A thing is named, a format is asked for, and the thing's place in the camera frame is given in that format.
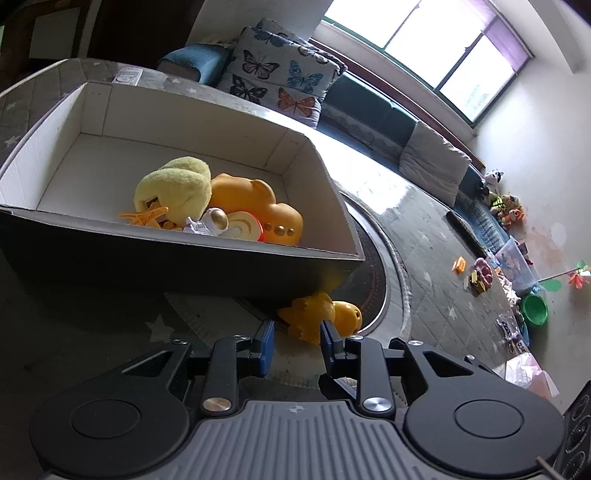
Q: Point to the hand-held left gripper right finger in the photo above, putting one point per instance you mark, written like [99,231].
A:
[328,346]

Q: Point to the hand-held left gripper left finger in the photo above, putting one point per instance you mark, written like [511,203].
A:
[267,346]

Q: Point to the yellow rubber duck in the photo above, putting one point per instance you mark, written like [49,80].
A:
[344,316]

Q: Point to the red half apple toy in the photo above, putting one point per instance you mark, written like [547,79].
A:
[242,228]

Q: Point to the white astronaut toy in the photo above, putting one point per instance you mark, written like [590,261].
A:
[214,219]

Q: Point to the orange submarine toy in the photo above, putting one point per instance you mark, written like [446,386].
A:
[249,194]

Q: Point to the yellow plush chick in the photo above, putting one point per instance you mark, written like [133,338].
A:
[175,189]

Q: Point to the grey cardboard box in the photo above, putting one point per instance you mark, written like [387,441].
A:
[92,152]

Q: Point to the quilted star table cover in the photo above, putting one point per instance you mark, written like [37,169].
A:
[429,300]

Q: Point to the small orange toy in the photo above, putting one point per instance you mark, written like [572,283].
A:
[459,266]

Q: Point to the yellow and black toy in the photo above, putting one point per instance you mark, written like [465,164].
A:
[475,282]

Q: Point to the pink toy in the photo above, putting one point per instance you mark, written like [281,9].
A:
[484,268]

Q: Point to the pink plastic bag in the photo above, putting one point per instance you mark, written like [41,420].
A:
[526,374]

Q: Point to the clear plastic bin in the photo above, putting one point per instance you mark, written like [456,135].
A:
[515,265]

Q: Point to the green bowl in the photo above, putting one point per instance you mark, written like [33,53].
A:
[534,310]

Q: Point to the grey sofa cushion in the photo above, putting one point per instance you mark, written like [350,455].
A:
[434,161]

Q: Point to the pile of stuffed animals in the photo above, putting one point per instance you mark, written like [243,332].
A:
[511,210]

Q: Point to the black and white plush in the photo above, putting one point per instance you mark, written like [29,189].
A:
[490,181]

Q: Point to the dark teal sofa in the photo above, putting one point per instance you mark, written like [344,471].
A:
[369,104]

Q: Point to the colourful pinwheel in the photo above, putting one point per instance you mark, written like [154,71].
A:
[579,275]

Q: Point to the black appliance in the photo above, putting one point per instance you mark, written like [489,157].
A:
[577,438]

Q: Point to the large butterfly print pillow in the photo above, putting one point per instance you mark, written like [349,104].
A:
[272,74]

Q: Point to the small butterfly print pillow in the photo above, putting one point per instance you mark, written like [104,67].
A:
[318,53]

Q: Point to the white remote control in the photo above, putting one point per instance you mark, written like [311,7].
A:
[127,76]

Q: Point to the green framed window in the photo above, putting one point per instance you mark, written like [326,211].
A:
[415,32]

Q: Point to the purple curtain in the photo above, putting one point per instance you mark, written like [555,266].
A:
[508,37]

